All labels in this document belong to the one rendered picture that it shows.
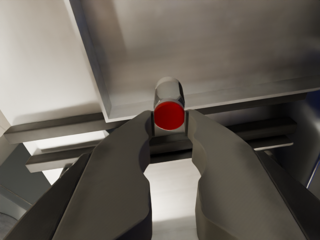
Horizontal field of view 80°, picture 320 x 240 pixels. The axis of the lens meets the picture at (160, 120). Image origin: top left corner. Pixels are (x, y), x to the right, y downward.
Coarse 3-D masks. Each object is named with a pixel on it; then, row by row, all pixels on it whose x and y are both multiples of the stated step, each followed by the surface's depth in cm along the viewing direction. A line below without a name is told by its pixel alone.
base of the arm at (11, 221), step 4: (0, 212) 50; (0, 216) 50; (4, 216) 50; (8, 216) 51; (0, 220) 49; (4, 220) 50; (8, 220) 50; (12, 220) 51; (16, 220) 52; (0, 224) 49; (4, 224) 49; (8, 224) 50; (12, 224) 51; (0, 228) 49; (4, 228) 49; (8, 228) 50; (0, 232) 48; (4, 232) 49; (0, 236) 48; (4, 236) 49
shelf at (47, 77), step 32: (0, 0) 19; (32, 0) 19; (0, 32) 20; (32, 32) 21; (64, 32) 21; (0, 64) 22; (32, 64) 22; (64, 64) 23; (0, 96) 24; (32, 96) 24; (64, 96) 25; (96, 96) 25; (160, 128) 29; (288, 160) 35
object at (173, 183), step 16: (256, 144) 28; (272, 144) 28; (288, 144) 28; (160, 160) 28; (176, 160) 28; (160, 176) 34; (176, 176) 34; (192, 176) 35; (160, 192) 36; (176, 192) 37; (192, 192) 37; (160, 208) 39; (176, 208) 40; (192, 208) 40; (160, 224) 42; (176, 224) 43; (192, 224) 43
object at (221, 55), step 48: (96, 0) 19; (144, 0) 20; (192, 0) 20; (240, 0) 20; (288, 0) 21; (96, 48) 22; (144, 48) 22; (192, 48) 23; (240, 48) 23; (288, 48) 23; (144, 96) 25; (192, 96) 25; (240, 96) 24
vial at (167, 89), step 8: (160, 80) 15; (168, 80) 15; (176, 80) 15; (160, 88) 14; (168, 88) 13; (176, 88) 14; (160, 96) 13; (168, 96) 13; (176, 96) 13; (184, 104) 13
